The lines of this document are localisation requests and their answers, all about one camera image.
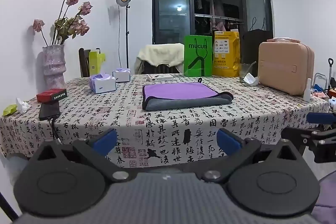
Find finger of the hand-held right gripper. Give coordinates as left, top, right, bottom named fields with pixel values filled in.
left=306, top=112, right=336, bottom=126
left=281, top=126, right=336, bottom=164

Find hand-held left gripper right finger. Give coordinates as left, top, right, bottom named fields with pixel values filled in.
left=201, top=128, right=305, bottom=183

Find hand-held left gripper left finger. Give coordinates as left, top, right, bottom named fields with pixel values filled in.
left=29, top=128, right=129, bottom=183

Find purple and grey towel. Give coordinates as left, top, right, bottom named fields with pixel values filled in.
left=142, top=82, right=234, bottom=111

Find white small bottle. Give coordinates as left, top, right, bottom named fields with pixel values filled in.
left=304, top=78, right=312, bottom=102

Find black folding cart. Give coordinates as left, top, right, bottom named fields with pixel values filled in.
left=314, top=58, right=336, bottom=98

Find calligraphy printed tablecloth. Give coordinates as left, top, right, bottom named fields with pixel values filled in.
left=0, top=73, right=332, bottom=169

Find purple and white tissue box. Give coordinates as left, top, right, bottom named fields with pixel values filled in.
left=112, top=68, right=131, bottom=82
left=89, top=72, right=117, bottom=94

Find beige suitcase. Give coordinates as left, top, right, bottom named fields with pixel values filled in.
left=258, top=40, right=315, bottom=96

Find black smartphone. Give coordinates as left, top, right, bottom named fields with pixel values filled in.
left=39, top=102, right=61, bottom=121

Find white paper package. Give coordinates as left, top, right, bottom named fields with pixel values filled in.
left=244, top=72, right=260, bottom=86

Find purple quilted clothing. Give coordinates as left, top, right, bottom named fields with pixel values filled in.
left=312, top=174, right=336, bottom=224

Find red flat box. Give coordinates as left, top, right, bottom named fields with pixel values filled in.
left=36, top=88, right=67, bottom=103

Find clear glass cup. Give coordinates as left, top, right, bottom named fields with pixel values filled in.
left=239, top=63, right=254, bottom=83

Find yellow-green paper bag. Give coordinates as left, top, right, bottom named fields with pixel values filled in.
left=89, top=48, right=106, bottom=77

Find dark wooden chair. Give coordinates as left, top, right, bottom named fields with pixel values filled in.
left=79, top=48, right=91, bottom=77

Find white flat box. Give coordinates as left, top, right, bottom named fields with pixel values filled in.
left=147, top=74, right=174, bottom=82

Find pink cloth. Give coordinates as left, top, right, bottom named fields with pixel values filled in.
left=267, top=37, right=300, bottom=43

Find yellow plastic bag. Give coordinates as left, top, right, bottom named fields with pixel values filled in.
left=212, top=30, right=241, bottom=77

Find crumpled white tissue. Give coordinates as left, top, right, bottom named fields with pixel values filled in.
left=16, top=97, right=31, bottom=113

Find pink mottled ceramic vase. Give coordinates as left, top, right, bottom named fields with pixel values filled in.
left=42, top=44, right=66, bottom=89

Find green paper bag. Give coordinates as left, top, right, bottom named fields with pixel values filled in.
left=184, top=34, right=213, bottom=77

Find black paper bag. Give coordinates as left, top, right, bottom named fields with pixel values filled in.
left=243, top=17, right=274, bottom=75

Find green snack packet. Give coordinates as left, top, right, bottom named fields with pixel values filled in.
left=3, top=104, right=18, bottom=117

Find cream fleece cloth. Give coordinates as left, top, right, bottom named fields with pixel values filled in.
left=135, top=43, right=185, bottom=75

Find dried pink roses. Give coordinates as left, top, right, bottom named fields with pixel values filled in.
left=32, top=0, right=93, bottom=46

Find hanging clothes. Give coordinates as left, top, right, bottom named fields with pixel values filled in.
left=196, top=0, right=244, bottom=31

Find black framed window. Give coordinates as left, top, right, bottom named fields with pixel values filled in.
left=152, top=0, right=275, bottom=46

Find black charging cable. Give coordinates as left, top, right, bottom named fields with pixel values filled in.
left=47, top=116, right=64, bottom=145

